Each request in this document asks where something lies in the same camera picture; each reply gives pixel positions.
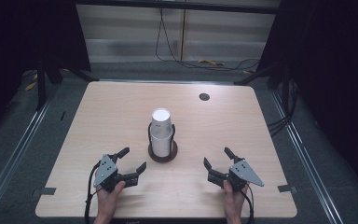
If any black overhead bar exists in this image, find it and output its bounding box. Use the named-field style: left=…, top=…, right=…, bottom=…
left=74, top=0, right=282, bottom=15

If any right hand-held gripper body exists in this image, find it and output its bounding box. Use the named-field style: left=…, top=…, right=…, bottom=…
left=221, top=159, right=266, bottom=192

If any printed white paper cup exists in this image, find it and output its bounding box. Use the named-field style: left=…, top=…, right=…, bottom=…
left=150, top=107, right=173, bottom=138

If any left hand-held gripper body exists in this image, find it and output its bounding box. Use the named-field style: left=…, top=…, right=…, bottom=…
left=92, top=154, right=128, bottom=193

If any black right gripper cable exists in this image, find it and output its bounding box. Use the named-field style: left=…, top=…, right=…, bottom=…
left=238, top=184, right=255, bottom=224

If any dark curtain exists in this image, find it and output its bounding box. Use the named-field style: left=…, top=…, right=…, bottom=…
left=255, top=0, right=358, bottom=202
left=0, top=0, right=91, bottom=143

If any grey tape strip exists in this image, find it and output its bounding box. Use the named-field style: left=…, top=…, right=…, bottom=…
left=32, top=187, right=57, bottom=197
left=277, top=184, right=298, bottom=194

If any black wire holder brown base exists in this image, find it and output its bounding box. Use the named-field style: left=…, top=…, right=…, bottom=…
left=147, top=121, right=179, bottom=163

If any black hanging wall cable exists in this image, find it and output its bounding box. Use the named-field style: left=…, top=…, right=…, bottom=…
left=154, top=7, right=261, bottom=72

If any long yellow tape strip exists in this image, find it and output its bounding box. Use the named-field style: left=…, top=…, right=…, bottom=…
left=197, top=58, right=226, bottom=67

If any metal floor rail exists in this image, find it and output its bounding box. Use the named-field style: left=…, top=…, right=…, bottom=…
left=269, top=89, right=345, bottom=224
left=0, top=92, right=54, bottom=217

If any bundle of black floor cables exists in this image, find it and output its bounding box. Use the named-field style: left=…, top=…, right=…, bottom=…
left=266, top=79, right=300, bottom=138

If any person's right hand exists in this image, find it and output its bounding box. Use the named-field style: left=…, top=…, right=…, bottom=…
left=221, top=179, right=250, bottom=218

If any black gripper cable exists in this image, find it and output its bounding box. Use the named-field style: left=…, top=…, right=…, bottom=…
left=84, top=161, right=104, bottom=224
left=238, top=184, right=255, bottom=224

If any person's left hand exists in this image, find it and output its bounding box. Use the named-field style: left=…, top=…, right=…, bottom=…
left=96, top=180, right=127, bottom=218

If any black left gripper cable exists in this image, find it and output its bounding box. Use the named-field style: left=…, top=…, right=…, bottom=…
left=84, top=161, right=104, bottom=224

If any black metal stand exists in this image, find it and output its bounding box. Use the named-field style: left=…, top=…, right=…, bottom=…
left=34, top=58, right=97, bottom=112
left=233, top=61, right=294, bottom=117

